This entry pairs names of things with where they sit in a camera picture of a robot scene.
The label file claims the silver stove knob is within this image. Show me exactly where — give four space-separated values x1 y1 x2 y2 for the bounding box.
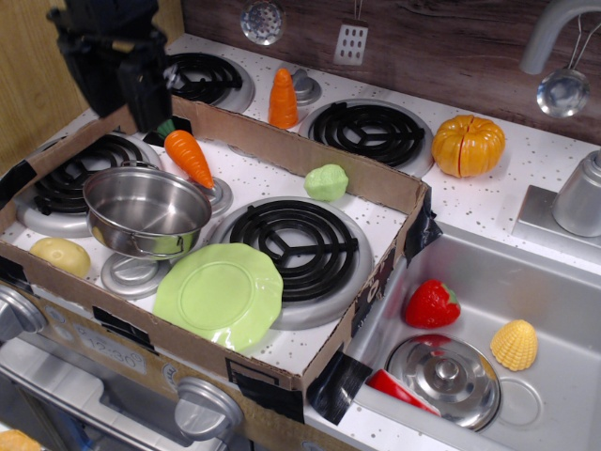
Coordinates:
174 377 244 442
0 285 47 342

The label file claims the silver round stove cap middle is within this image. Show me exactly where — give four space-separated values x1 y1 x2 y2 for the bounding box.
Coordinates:
190 177 234 217

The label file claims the silver faucet spout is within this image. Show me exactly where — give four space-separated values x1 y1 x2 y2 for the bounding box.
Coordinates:
519 0 600 75

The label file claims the silver stove knob left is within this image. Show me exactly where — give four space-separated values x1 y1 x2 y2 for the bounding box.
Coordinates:
0 285 47 342

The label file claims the red toy pepper piece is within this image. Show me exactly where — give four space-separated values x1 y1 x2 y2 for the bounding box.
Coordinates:
366 369 441 417

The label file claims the silver round stove cap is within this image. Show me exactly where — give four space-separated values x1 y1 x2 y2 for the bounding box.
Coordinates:
292 69 322 106
100 254 171 301
190 177 234 217

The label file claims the yellow toy at corner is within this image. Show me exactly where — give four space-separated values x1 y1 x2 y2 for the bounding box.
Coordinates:
0 429 41 451

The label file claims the stainless steel pot lid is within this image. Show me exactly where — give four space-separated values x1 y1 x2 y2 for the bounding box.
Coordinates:
385 334 501 431

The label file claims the black front left burner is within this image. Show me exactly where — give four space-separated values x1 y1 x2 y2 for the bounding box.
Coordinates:
16 132 162 239

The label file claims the orange toy carrot cone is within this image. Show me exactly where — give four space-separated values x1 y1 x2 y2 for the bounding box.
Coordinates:
268 68 299 129

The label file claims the black front right burner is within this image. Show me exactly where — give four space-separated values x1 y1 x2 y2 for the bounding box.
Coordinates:
209 196 373 331

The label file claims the silver stove knob right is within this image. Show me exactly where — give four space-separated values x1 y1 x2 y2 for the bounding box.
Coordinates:
174 377 244 442

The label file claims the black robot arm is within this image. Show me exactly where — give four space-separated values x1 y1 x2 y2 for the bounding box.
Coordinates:
47 1 174 132

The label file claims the silver round stove cap front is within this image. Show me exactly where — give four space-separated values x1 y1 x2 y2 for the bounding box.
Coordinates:
100 254 171 301

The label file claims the orange toy pumpkin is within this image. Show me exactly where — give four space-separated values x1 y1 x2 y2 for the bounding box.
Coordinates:
431 115 506 178

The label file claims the black back right burner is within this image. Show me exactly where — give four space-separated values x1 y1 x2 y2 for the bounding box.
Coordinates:
299 99 434 178

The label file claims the hanging silver skimmer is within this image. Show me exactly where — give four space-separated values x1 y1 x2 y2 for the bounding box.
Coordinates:
239 0 286 46

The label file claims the silver round stove cap back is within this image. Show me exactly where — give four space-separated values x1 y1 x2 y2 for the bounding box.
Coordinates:
292 69 322 106

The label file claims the silver sink basin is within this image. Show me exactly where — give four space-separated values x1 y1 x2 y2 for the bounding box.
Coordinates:
349 227 600 450

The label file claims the hanging silver ladle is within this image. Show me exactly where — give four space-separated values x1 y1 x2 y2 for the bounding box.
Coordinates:
536 16 600 118

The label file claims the light green toy broccoli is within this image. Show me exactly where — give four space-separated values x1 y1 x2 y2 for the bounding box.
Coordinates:
303 163 349 202

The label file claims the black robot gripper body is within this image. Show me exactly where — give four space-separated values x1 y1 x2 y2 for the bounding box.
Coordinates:
117 47 172 132

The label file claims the silver faucet handle base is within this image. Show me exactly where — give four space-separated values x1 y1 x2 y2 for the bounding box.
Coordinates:
513 150 600 262

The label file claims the light green plastic plate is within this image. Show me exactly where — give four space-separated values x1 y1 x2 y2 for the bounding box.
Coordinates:
152 243 284 351

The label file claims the black back left burner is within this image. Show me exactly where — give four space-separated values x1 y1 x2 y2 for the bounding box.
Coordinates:
168 52 254 113

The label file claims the black burner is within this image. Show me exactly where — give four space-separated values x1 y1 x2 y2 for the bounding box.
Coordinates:
299 99 434 178
16 132 162 239
209 196 373 331
168 52 254 113

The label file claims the yellow toy potato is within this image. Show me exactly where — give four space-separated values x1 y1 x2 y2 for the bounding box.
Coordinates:
29 238 91 278

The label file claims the hanging silver spatula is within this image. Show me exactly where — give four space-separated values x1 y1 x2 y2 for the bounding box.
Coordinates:
333 1 369 67

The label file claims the brown cardboard fence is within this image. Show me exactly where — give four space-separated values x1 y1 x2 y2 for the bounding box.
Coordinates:
1 98 437 399

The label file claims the red toy strawberry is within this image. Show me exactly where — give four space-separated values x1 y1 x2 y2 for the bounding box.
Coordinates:
405 279 461 329

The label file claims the yellow toy corn piece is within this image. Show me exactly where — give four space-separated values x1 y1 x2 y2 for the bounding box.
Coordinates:
490 319 538 371

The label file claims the orange toy carrot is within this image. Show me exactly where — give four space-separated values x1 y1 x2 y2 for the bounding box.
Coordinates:
157 119 215 190

